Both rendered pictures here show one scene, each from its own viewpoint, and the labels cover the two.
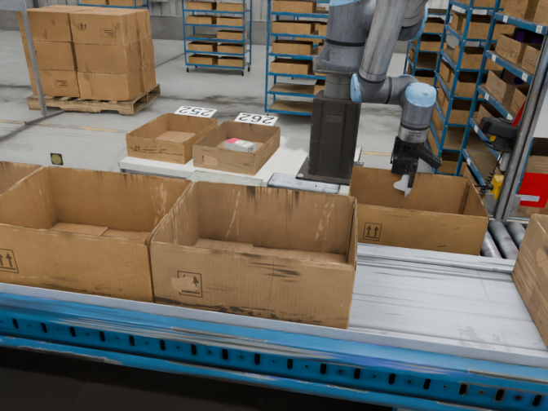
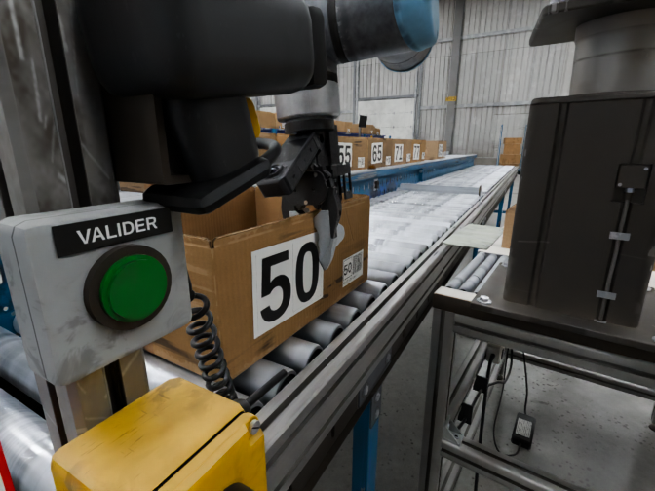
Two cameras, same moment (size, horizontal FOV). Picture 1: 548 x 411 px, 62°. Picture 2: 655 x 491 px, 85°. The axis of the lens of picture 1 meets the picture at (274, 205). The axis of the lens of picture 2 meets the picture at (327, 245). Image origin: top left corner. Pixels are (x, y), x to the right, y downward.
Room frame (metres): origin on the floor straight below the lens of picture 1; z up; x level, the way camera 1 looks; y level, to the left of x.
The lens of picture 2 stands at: (1.64, -0.93, 1.01)
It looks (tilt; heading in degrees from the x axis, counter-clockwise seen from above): 16 degrees down; 111
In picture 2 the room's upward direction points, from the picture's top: straight up
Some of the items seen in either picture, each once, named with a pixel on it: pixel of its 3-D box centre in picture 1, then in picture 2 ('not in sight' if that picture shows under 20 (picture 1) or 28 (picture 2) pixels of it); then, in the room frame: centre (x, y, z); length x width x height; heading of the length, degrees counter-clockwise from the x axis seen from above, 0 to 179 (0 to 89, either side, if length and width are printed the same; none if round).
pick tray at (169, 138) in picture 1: (174, 136); not in sight; (2.05, 0.48, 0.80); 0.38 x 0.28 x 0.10; 165
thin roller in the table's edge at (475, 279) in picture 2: (304, 185); (480, 273); (1.68, -0.12, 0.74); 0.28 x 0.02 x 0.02; 76
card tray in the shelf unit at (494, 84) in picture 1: (523, 87); not in sight; (2.52, -1.34, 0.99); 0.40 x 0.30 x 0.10; 170
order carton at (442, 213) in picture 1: (408, 213); (245, 251); (1.30, -0.43, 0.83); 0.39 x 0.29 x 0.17; 80
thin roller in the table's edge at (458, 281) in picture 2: (302, 187); (468, 271); (1.66, -0.11, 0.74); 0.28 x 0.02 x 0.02; 76
